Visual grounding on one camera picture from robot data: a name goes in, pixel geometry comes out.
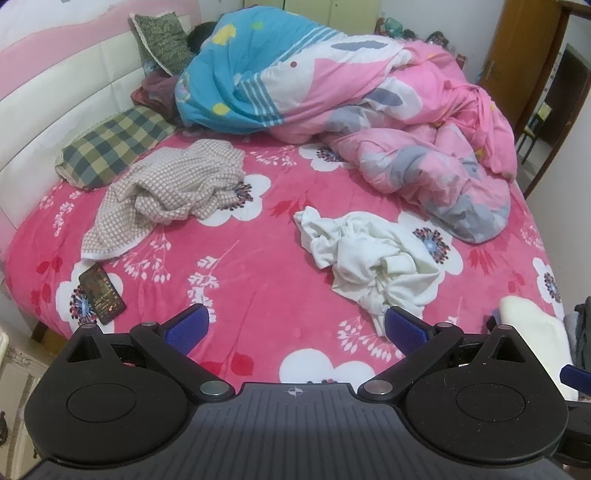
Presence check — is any wooden door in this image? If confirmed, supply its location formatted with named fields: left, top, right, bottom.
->
left=477, top=0, right=566, bottom=116

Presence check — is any pink floral blanket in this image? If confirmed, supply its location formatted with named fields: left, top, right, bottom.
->
left=4, top=124, right=566, bottom=384

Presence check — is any black smartphone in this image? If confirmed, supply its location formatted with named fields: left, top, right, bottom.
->
left=78, top=264, right=127, bottom=324

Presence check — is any cream carved nightstand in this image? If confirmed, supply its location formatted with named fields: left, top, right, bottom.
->
left=0, top=318, right=61, bottom=480

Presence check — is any pink white padded headboard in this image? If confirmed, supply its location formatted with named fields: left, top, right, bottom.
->
left=0, top=0, right=204, bottom=259

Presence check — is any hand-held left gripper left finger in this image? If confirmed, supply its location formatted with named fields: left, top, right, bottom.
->
left=60, top=302, right=236, bottom=402

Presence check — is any cream folded garment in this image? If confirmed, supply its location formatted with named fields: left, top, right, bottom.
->
left=499, top=295, right=580, bottom=400

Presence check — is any pink and blue quilt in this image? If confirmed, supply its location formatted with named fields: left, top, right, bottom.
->
left=174, top=8, right=518, bottom=243

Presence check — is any beige checked garment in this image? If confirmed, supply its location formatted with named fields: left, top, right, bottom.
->
left=82, top=139, right=246, bottom=260

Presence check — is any dark red cloth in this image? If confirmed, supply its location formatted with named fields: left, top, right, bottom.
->
left=130, top=71, right=181, bottom=123

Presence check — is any plaid pillow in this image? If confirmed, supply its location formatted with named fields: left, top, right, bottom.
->
left=56, top=106, right=178, bottom=190

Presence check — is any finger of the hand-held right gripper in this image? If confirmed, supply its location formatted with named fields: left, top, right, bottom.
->
left=560, top=364, right=591, bottom=393
left=567, top=400, right=591, bottom=437

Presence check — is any white hoodie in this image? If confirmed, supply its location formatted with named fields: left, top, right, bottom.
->
left=294, top=207, right=444, bottom=326

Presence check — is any green patterned pillow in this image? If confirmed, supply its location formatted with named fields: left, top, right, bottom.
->
left=129, top=13, right=195, bottom=77

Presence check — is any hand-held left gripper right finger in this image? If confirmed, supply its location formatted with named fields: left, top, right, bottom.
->
left=358, top=305, right=527, bottom=402

